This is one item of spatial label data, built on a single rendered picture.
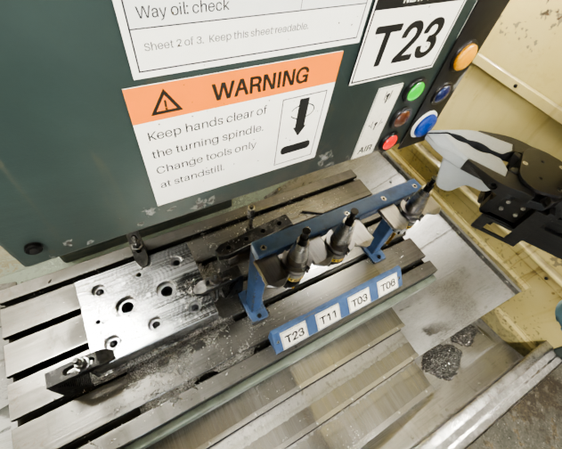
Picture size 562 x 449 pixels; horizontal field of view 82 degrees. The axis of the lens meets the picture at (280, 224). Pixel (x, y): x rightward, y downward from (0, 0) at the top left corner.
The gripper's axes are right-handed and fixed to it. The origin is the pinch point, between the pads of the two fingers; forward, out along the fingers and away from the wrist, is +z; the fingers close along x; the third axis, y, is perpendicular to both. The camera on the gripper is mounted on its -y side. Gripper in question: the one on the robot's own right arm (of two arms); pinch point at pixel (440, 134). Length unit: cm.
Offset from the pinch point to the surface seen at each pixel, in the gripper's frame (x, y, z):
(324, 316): 1, 63, -1
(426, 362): 19, 92, -40
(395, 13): -9.6, -12.8, 7.9
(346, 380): -5, 83, -16
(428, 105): -0.6, -2.9, 2.7
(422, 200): 23.3, 30.3, -6.3
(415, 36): -6.8, -10.9, 6.3
